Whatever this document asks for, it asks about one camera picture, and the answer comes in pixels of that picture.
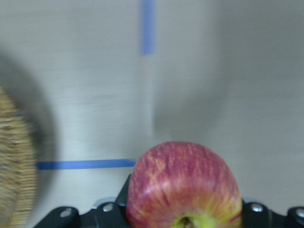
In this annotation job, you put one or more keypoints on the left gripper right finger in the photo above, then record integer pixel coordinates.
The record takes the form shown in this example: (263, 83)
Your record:
(256, 214)

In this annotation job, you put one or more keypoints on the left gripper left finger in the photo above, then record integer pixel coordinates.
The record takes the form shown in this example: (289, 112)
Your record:
(106, 213)

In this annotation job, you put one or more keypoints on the yellow-red apple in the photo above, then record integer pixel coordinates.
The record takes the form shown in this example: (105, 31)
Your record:
(183, 185)

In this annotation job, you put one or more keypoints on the wicker basket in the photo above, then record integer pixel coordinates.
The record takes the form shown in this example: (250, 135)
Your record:
(18, 178)

